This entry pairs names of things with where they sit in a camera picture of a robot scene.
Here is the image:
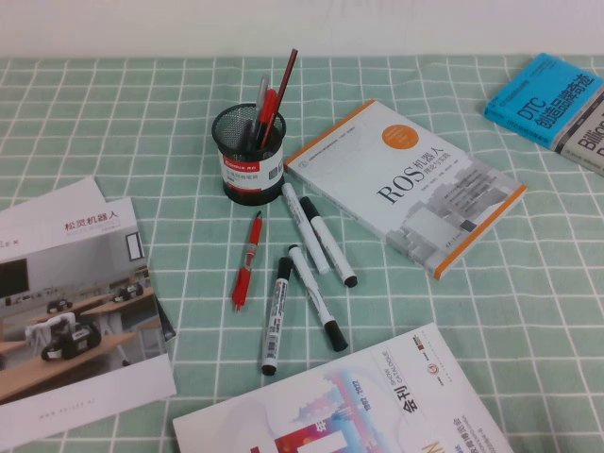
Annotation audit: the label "red gel pen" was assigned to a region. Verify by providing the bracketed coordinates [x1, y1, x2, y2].
[231, 210, 264, 312]

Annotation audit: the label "black mesh pen holder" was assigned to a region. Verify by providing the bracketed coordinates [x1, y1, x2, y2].
[210, 103, 288, 207]

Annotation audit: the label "red capped black pen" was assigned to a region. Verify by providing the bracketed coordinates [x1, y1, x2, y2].
[254, 88, 280, 148]

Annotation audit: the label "grey translucent pen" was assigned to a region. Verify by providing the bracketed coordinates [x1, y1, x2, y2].
[246, 75, 270, 143]

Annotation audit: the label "all white marker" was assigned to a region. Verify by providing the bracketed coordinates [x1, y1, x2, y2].
[280, 182, 330, 276]

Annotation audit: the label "white marker black ends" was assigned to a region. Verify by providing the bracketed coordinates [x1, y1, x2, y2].
[299, 195, 359, 289]

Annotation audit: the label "white marker black cap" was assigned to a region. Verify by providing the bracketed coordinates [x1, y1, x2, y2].
[288, 243, 350, 353]

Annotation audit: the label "labelled whiteboard marker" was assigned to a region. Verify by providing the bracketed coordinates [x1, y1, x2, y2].
[261, 256, 293, 377]

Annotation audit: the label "white ROS textbook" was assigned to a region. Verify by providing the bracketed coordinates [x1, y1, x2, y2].
[282, 98, 529, 280]

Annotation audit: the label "red and black pencil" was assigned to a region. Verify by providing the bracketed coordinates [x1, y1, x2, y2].
[262, 47, 299, 139]

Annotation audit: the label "dark booklet edge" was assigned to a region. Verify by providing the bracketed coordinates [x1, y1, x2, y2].
[153, 295, 178, 343]

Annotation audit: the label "white show catalogue magazine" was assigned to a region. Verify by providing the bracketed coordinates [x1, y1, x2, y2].
[171, 322, 514, 453]

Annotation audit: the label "robot lab photo brochure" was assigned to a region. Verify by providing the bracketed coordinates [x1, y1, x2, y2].
[0, 195, 178, 434]

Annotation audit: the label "white paper sheet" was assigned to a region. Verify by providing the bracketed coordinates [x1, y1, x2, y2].
[0, 176, 104, 224]

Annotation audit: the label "blue DTC book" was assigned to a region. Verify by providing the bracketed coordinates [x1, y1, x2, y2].
[483, 51, 604, 152]

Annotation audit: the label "grey Billion book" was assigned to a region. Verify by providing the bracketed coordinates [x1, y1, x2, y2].
[554, 87, 604, 178]

